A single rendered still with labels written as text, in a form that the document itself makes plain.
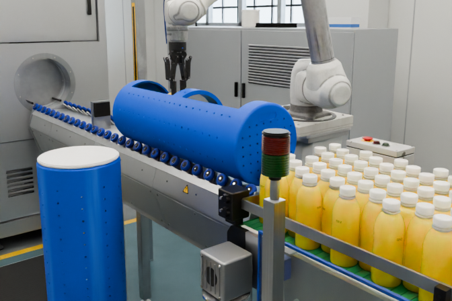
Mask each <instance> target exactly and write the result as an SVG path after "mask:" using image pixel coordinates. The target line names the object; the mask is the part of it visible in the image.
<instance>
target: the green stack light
mask: <svg viewBox="0 0 452 301"><path fill-rule="evenodd" d="M289 166H290V153H289V154H287V155H283V156H271V155H265V154H263V153H261V174H262V175H263V176H266V177H273V178H279V177H286V176H288V175H289Z"/></svg>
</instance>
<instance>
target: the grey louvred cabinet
mask: <svg viewBox="0 0 452 301"><path fill-rule="evenodd" d="M187 28H188V40H185V42H186V54H187V55H188V56H191V57H192V60H191V63H190V78H189V79H188V80H187V81H186V88H185V89H199V90H203V91H208V92H210V93H212V94H213V95H215V96H216V97H217V98H218V99H219V100H220V102H221V103H222V105H223V106H227V107H231V108H236V109H239V108H240V107H242V106H243V105H245V104H247V103H249V102H251V101H267V102H271V103H277V104H278V105H289V104H291V98H290V84H291V73H292V70H293V67H294V65H295V63H296V62H297V61H298V60H299V59H302V58H310V54H309V47H308V42H307V35H306V31H305V28H243V27H233V26H188V27H187ZM330 34H331V39H332V47H333V51H334V58H336V59H338V60H339V61H340V62H341V63H342V67H343V69H344V72H345V74H346V77H347V79H348V80H349V81H350V84H351V88H352V95H351V97H350V100H349V101H348V102H347V103H346V104H345V105H343V106H340V107H337V108H334V109H325V108H323V110H328V111H332V112H338V113H342V114H348V115H351V116H353V123H352V124H353V126H351V130H348V135H344V136H342V148H346V141H347V140H350V139H353V138H359V137H363V136H370V137H372V138H376V139H379V140H385V141H389V142H391V123H392V114H393V95H394V85H395V75H396V56H397V47H398V29H397V28H359V29H330Z"/></svg>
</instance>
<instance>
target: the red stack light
mask: <svg viewBox="0 0 452 301"><path fill-rule="evenodd" d="M290 141H291V136H290V135H289V136H288V137H285V138H269V137H265V136H263V135H262V150H261V152H262V153H263V154H265V155H271V156H283V155H287V154H289V153H290Z"/></svg>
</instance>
